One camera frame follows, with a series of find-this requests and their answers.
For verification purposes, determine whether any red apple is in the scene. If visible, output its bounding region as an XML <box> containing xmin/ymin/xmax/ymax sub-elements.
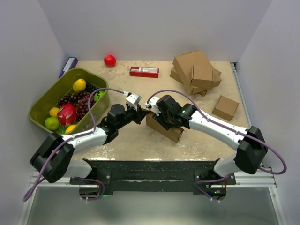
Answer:
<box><xmin>104</xmin><ymin>54</ymin><xmax>116</xmax><ymax>68</ymax></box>

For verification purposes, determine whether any purple flat box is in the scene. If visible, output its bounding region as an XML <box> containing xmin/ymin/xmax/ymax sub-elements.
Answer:
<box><xmin>59</xmin><ymin>57</ymin><xmax>78</xmax><ymax>78</ymax></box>

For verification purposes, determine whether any olive green plastic bin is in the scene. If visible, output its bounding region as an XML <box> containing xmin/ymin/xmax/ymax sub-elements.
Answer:
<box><xmin>29</xmin><ymin>68</ymin><xmax>110</xmax><ymax>134</ymax></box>

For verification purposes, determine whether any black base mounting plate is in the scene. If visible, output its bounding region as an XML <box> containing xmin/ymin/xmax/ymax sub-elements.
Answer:
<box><xmin>70</xmin><ymin>160</ymin><xmax>236</xmax><ymax>200</ymax></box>

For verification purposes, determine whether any large stacked cardboard box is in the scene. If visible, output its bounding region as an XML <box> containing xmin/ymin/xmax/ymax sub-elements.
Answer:
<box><xmin>173</xmin><ymin>50</ymin><xmax>211</xmax><ymax>85</ymax></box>

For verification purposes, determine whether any small orange fruit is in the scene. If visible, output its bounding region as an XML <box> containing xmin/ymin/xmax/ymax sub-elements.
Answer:
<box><xmin>49</xmin><ymin>107</ymin><xmax>59</xmax><ymax>118</ymax></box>

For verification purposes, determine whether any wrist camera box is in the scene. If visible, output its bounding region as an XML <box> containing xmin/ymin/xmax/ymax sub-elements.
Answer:
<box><xmin>126</xmin><ymin>93</ymin><xmax>141</xmax><ymax>111</ymax></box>
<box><xmin>145</xmin><ymin>97</ymin><xmax>161</xmax><ymax>116</ymax></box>

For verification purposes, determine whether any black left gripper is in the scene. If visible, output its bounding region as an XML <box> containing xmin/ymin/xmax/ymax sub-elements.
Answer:
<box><xmin>116</xmin><ymin>105</ymin><xmax>149</xmax><ymax>130</ymax></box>

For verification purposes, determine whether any dark purple grape bunch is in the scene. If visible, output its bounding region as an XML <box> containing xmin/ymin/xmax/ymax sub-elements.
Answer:
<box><xmin>58</xmin><ymin>84</ymin><xmax>97</xmax><ymax>107</ymax></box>

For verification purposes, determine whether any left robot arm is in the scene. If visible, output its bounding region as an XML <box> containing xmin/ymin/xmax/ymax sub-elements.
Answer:
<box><xmin>30</xmin><ymin>104</ymin><xmax>150</xmax><ymax>184</ymax></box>

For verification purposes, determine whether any red grape bunch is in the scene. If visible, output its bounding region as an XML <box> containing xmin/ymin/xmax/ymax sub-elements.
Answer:
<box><xmin>75</xmin><ymin>92</ymin><xmax>91</xmax><ymax>121</ymax></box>

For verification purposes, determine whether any red rectangular carton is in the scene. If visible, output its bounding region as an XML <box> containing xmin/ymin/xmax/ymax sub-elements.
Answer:
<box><xmin>129</xmin><ymin>67</ymin><xmax>159</xmax><ymax>78</ymax></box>

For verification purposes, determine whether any red dragon fruit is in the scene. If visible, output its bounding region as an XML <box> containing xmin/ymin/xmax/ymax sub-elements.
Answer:
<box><xmin>57</xmin><ymin>103</ymin><xmax>77</xmax><ymax>126</ymax></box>

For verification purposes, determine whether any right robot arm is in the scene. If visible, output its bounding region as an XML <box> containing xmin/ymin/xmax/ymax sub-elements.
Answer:
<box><xmin>147</xmin><ymin>95</ymin><xmax>267</xmax><ymax>184</ymax></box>

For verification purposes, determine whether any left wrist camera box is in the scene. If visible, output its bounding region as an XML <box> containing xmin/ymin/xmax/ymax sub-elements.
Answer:
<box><xmin>126</xmin><ymin>93</ymin><xmax>141</xmax><ymax>111</ymax></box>

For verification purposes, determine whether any top small cardboard box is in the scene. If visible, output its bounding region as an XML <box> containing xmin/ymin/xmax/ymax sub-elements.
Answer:
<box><xmin>190</xmin><ymin>65</ymin><xmax>222</xmax><ymax>90</ymax></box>

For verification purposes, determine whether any yellow lemon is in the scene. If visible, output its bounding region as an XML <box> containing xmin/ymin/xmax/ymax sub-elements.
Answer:
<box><xmin>73</xmin><ymin>78</ymin><xmax>86</xmax><ymax>92</ymax></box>

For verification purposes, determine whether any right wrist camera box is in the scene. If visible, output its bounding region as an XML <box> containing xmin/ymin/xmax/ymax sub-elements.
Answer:
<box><xmin>145</xmin><ymin>97</ymin><xmax>161</xmax><ymax>116</ymax></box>

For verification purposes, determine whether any green lime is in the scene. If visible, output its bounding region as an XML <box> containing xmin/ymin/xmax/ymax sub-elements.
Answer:
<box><xmin>45</xmin><ymin>117</ymin><xmax>60</xmax><ymax>131</ymax></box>

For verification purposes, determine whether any lone small cardboard box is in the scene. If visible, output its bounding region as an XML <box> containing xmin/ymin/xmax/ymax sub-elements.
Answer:
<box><xmin>212</xmin><ymin>95</ymin><xmax>239</xmax><ymax>121</ymax></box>

